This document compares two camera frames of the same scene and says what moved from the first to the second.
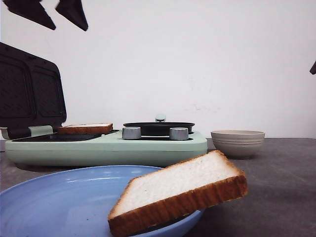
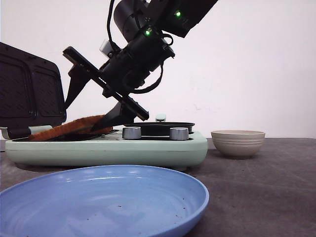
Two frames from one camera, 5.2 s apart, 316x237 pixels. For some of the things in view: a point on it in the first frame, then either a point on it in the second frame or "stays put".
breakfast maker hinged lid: (31, 92) stays put
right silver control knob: (178, 133) stays put
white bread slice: (156, 196) → (81, 127)
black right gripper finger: (313, 69) → (127, 70)
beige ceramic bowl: (238, 144) stays put
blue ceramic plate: (74, 202) stays put
